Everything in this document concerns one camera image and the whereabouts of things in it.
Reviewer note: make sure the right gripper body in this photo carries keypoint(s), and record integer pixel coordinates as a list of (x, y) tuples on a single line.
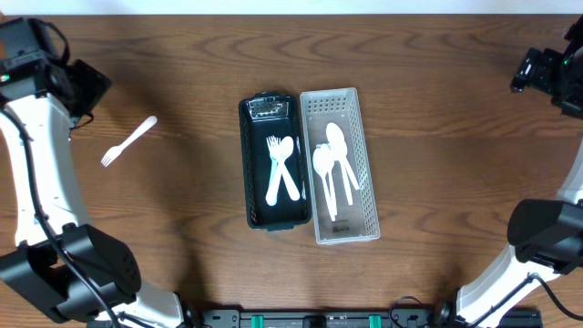
[(557, 74)]

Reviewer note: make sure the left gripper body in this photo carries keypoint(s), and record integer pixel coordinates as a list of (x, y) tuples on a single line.
[(91, 87)]

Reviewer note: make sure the white fork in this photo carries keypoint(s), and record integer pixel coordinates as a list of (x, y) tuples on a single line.
[(115, 151), (284, 177), (274, 164)]

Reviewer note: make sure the black plastic basket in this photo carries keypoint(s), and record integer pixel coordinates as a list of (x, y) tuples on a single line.
[(270, 128)]

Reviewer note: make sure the white spoon pair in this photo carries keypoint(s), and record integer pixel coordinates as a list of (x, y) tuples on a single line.
[(334, 134), (329, 166)]

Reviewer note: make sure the clear plastic basket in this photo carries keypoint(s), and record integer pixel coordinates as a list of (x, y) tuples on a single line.
[(358, 222)]

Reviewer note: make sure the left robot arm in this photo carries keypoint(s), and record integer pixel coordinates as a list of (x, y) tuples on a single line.
[(62, 264)]

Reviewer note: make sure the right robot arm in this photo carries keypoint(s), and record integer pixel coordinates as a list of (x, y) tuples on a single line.
[(544, 237)]

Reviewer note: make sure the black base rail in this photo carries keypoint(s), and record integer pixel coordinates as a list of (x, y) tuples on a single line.
[(405, 312)]

